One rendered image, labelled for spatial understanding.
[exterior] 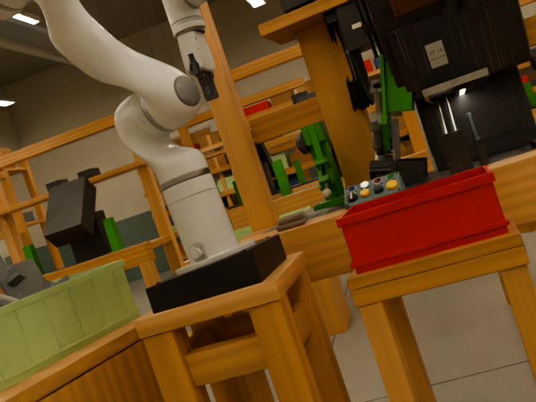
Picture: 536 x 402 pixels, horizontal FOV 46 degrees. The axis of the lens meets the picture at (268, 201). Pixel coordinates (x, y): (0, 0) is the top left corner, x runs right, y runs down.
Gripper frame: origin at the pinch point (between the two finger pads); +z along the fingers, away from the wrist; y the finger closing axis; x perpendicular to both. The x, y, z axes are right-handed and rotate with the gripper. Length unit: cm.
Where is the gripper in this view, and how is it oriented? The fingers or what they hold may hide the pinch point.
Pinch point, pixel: (210, 92)
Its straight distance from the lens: 163.9
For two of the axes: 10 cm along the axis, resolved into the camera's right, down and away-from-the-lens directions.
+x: 9.0, -2.9, -3.1
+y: -2.8, 1.2, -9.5
